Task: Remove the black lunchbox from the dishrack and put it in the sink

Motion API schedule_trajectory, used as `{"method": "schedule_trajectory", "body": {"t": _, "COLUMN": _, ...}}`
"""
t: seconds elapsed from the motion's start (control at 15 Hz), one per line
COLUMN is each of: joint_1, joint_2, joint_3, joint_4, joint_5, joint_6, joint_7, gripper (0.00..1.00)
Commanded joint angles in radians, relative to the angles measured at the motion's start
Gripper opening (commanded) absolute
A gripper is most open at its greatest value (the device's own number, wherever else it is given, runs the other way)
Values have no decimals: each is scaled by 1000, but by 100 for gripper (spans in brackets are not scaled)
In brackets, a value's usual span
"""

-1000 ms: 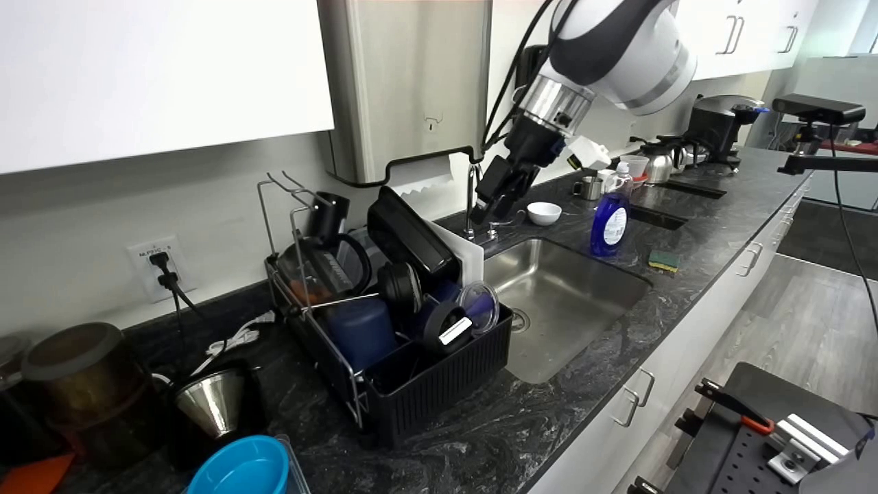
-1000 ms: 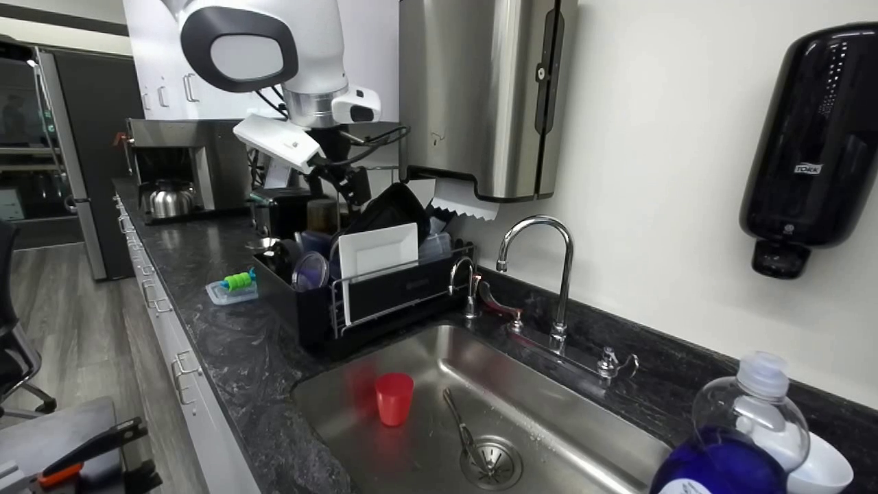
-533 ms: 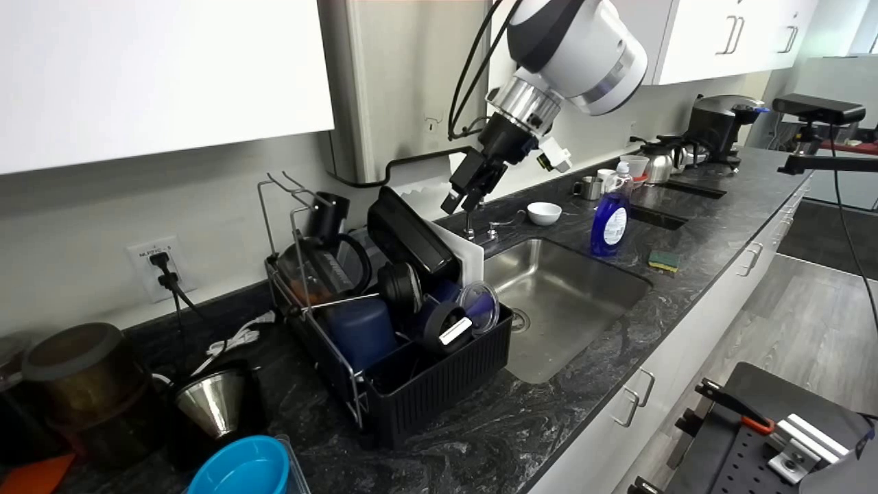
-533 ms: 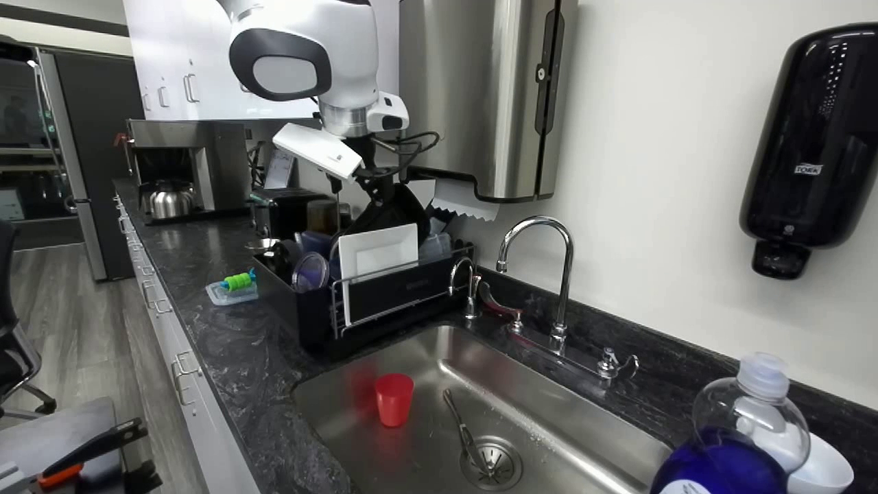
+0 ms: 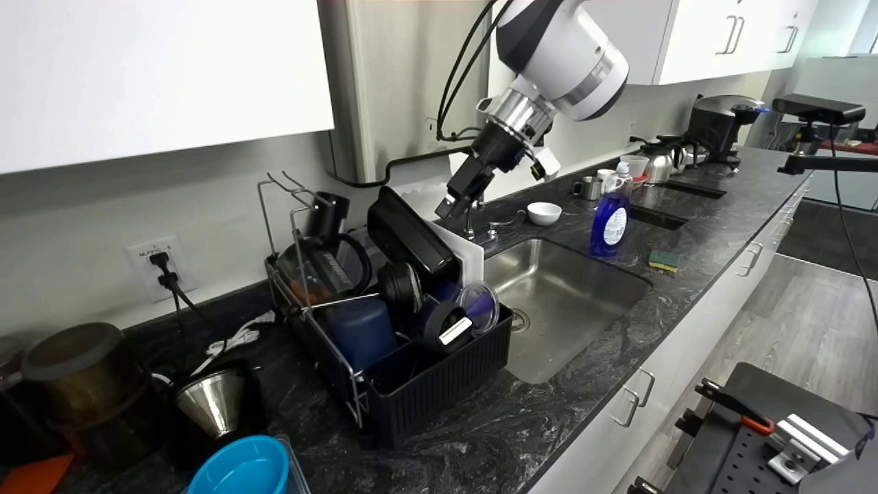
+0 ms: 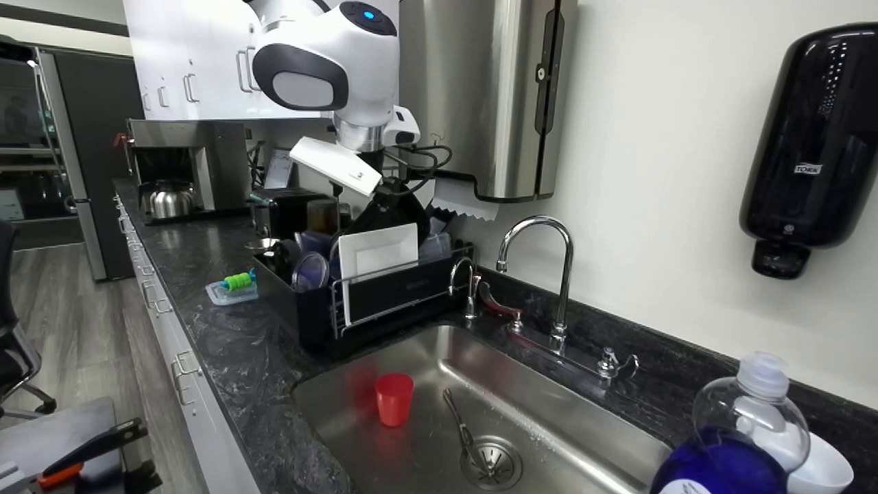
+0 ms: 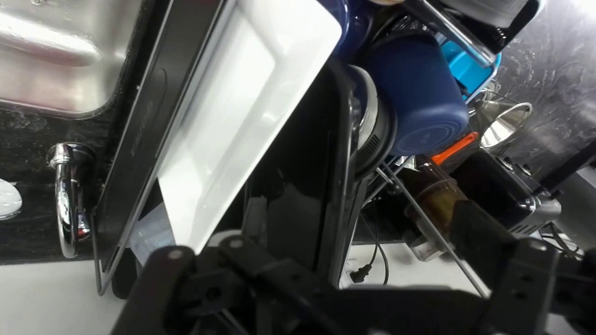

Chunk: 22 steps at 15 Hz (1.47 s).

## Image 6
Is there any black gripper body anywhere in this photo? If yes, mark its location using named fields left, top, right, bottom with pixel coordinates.
left=350, top=149, right=417, bottom=206

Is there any stainless steel sink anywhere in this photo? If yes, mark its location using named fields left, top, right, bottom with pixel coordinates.
left=289, top=317, right=679, bottom=494

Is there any white paper towel sheet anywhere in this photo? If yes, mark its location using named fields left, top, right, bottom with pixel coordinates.
left=425, top=175, right=503, bottom=225

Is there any white cutting board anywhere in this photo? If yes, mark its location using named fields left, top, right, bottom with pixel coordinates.
left=332, top=221, right=422, bottom=328

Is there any clear glass bowl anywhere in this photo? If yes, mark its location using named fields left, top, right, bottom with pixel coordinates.
left=292, top=250, right=332, bottom=294

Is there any black plastic dish rack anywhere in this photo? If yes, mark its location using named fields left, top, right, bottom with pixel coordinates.
left=252, top=227, right=475, bottom=363

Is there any small chrome tap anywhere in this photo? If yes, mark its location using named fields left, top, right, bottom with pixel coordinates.
left=446, top=256, right=486, bottom=326

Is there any steel paper towel dispenser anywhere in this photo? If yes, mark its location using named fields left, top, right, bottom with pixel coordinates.
left=398, top=0, right=583, bottom=204

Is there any small green object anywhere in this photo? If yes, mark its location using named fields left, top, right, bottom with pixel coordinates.
left=219, top=268, right=259, bottom=294

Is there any clear plastic storage bin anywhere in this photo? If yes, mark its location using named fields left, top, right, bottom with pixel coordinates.
left=203, top=268, right=265, bottom=308

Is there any chrome faucet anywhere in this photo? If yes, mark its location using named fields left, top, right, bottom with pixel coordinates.
left=494, top=213, right=643, bottom=385

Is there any steel coffee machine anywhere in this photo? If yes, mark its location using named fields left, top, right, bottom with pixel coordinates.
left=123, top=114, right=219, bottom=225

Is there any steel carafe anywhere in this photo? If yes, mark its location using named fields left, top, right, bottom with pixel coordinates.
left=141, top=180, right=202, bottom=225

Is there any red plastic cup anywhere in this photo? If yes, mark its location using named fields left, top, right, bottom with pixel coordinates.
left=372, top=371, right=417, bottom=431

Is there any metal spoon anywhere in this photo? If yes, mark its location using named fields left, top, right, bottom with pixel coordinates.
left=443, top=386, right=486, bottom=466

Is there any white base cabinet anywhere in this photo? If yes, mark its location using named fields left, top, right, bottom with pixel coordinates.
left=112, top=195, right=265, bottom=494

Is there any black office chair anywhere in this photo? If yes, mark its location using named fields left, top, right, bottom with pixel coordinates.
left=0, top=216, right=62, bottom=420

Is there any blue dish soap bottle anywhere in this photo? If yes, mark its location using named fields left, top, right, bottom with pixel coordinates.
left=647, top=352, right=812, bottom=494

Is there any small white bowl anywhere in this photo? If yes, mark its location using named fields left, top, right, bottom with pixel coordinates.
left=731, top=415, right=860, bottom=494

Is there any black wall soap dispenser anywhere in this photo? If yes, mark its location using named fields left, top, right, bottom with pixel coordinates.
left=738, top=21, right=878, bottom=282

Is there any red handled tool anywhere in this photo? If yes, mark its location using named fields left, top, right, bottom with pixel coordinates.
left=33, top=415, right=152, bottom=494

